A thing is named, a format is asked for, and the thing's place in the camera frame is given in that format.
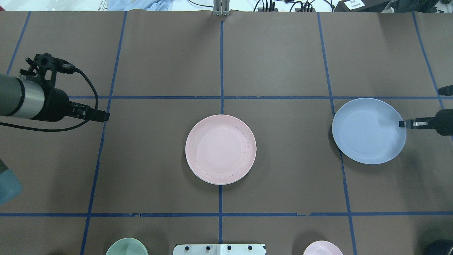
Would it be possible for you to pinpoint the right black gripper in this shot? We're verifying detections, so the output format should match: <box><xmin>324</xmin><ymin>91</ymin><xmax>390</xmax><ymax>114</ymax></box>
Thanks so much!
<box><xmin>398</xmin><ymin>109</ymin><xmax>453</xmax><ymax>136</ymax></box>

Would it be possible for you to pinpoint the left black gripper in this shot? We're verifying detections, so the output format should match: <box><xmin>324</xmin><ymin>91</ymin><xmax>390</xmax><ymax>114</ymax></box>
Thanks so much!
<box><xmin>41</xmin><ymin>88</ymin><xmax>110</xmax><ymax>123</ymax></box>

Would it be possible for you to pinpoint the light blue plate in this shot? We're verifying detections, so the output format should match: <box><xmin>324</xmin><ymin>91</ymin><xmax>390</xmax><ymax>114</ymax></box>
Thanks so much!
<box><xmin>332</xmin><ymin>97</ymin><xmax>407</xmax><ymax>165</ymax></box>

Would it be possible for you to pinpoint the pink plate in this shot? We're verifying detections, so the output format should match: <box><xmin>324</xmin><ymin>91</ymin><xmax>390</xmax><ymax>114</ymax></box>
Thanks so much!
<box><xmin>185</xmin><ymin>114</ymin><xmax>257</xmax><ymax>185</ymax></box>

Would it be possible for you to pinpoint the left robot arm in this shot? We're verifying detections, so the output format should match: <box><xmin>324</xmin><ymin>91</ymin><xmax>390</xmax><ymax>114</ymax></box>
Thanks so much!
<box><xmin>1</xmin><ymin>69</ymin><xmax>110</xmax><ymax>132</ymax></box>

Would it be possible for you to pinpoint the light blue cloth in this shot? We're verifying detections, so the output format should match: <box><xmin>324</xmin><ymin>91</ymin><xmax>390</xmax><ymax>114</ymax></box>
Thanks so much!
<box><xmin>107</xmin><ymin>0</ymin><xmax>172</xmax><ymax>11</ymax></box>

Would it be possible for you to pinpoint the dark blue pot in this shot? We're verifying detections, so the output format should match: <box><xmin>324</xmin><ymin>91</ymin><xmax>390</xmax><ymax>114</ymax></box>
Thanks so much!
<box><xmin>423</xmin><ymin>239</ymin><xmax>453</xmax><ymax>255</ymax></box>

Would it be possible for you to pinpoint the black power adapter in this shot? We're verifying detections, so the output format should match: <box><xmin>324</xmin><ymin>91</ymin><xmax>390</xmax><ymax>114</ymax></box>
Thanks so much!
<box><xmin>333</xmin><ymin>0</ymin><xmax>390</xmax><ymax>12</ymax></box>

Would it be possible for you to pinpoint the green bowl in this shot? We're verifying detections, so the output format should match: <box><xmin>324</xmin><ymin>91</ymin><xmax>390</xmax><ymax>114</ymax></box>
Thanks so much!
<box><xmin>105</xmin><ymin>238</ymin><xmax>149</xmax><ymax>255</ymax></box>

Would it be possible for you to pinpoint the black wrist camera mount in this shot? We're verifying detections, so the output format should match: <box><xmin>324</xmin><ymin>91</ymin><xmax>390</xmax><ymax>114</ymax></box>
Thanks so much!
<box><xmin>20</xmin><ymin>53</ymin><xmax>77</xmax><ymax>94</ymax></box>

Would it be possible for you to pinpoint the aluminium frame post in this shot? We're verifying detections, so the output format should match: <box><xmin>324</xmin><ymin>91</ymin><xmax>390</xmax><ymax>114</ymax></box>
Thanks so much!
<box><xmin>213</xmin><ymin>0</ymin><xmax>231</xmax><ymax>16</ymax></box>

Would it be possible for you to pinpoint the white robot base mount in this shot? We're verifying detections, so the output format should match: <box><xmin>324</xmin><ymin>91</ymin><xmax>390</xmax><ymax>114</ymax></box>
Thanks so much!
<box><xmin>173</xmin><ymin>243</ymin><xmax>266</xmax><ymax>255</ymax></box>

